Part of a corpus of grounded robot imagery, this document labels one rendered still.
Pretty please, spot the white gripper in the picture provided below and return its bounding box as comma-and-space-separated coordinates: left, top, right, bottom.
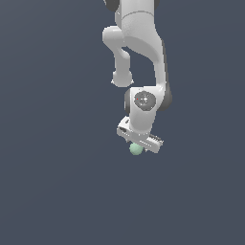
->
116, 116, 165, 154

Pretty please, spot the pale green ball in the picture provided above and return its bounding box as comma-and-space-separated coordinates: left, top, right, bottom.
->
128, 143, 144, 156

